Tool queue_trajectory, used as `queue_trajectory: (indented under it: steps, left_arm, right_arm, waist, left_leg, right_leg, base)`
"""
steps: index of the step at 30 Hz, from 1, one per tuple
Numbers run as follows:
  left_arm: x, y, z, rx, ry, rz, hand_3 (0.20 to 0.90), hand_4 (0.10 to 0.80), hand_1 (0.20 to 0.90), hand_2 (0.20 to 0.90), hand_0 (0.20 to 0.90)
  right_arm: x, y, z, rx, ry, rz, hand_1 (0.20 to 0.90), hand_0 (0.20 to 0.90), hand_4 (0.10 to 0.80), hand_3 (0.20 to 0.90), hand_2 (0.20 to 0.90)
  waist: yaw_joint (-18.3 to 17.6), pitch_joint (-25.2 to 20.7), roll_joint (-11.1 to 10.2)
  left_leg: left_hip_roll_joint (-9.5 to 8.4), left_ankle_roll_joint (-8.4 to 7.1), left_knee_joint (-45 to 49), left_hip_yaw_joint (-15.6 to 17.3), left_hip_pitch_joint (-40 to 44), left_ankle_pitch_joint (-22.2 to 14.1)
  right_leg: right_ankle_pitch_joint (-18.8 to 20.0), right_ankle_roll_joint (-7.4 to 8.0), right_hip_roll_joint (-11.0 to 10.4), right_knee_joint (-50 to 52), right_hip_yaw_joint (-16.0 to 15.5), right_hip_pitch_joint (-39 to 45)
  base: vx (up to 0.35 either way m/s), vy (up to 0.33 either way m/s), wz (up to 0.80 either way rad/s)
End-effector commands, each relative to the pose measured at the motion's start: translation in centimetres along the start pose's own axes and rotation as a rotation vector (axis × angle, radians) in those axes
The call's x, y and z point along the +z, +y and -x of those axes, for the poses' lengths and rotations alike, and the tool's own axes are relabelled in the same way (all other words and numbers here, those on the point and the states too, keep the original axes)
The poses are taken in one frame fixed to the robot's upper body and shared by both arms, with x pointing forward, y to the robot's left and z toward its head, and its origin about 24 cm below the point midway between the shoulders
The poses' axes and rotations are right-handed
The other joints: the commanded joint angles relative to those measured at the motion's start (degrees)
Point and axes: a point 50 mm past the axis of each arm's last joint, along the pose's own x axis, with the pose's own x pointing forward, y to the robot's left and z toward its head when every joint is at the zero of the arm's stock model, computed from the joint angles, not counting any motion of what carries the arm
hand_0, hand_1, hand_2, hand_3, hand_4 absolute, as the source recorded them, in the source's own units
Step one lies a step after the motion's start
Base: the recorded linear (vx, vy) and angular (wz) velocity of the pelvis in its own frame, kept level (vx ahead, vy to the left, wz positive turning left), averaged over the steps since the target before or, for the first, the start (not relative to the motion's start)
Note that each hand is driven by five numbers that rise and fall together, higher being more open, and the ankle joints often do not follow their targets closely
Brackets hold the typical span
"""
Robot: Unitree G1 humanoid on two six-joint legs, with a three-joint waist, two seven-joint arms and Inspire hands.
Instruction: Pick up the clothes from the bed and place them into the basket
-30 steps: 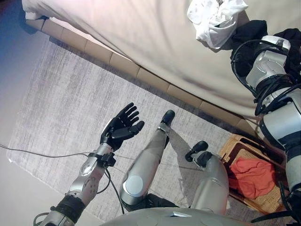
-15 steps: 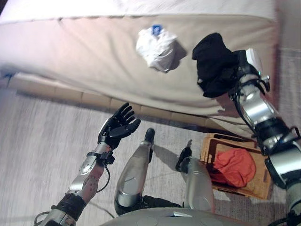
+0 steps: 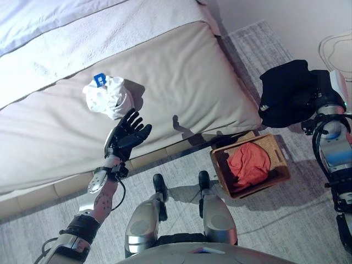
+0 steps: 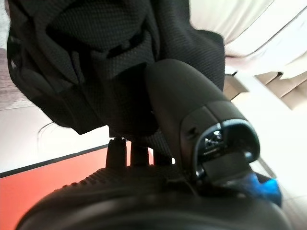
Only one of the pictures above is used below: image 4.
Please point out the brown wooden nightstand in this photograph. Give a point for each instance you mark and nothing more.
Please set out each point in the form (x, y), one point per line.
(236, 83)

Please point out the grey streaked rug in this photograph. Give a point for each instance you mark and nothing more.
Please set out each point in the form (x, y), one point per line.
(3, 72)

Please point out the black garment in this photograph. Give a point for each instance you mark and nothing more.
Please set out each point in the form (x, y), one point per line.
(96, 36)

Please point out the grey bed with duvet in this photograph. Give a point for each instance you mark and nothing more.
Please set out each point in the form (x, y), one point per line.
(251, 24)

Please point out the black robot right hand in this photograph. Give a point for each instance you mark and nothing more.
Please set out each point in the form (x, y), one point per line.
(180, 100)

